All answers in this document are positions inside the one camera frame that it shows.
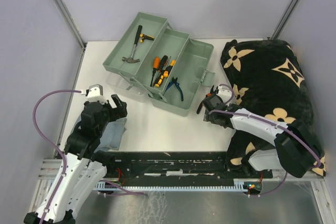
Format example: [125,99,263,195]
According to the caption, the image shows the orange black pliers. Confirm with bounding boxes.
[196,85,218,115]

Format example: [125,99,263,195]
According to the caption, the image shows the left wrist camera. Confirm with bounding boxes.
[80,84,108,104]

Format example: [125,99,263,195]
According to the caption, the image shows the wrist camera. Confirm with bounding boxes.
[211,84,234,104]
[80,84,108,104]

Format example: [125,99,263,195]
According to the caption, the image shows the small yellow black screwdriver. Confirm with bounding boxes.
[153,58,170,87]

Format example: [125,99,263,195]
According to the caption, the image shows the black handled claw hammer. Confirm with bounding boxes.
[122,25,142,63]

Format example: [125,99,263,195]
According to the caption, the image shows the blue handled pliers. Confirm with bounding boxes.
[163,76,184,102]

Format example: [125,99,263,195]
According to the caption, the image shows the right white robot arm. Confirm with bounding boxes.
[202,94,323,178]

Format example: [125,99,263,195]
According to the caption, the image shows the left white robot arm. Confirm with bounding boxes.
[24,90,128,223]

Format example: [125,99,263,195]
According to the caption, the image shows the left aluminium frame post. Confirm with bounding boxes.
[53,0,87,49]

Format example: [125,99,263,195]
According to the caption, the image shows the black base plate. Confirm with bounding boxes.
[93,151,272,186]

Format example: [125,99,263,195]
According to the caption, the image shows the orange black nut driver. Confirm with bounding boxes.
[153,55,168,85]

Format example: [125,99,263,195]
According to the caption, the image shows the aluminium frame post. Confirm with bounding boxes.
[53,0,87,49]
[267,0,301,40]

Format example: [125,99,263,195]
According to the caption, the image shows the green plastic tool box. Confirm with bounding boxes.
[103,12,215,116]

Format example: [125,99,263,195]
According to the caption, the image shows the orange handled screwdriver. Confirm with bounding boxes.
[150,57,160,86]

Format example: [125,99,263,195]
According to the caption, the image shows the right aluminium frame post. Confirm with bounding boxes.
[267,0,301,40]

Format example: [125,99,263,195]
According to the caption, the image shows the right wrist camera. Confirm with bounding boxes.
[211,84,234,104]

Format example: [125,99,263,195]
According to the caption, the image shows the black floral blanket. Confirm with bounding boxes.
[219,39,327,177]

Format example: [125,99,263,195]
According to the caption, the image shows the folded blue denim cloth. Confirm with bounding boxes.
[99,118,127,150]

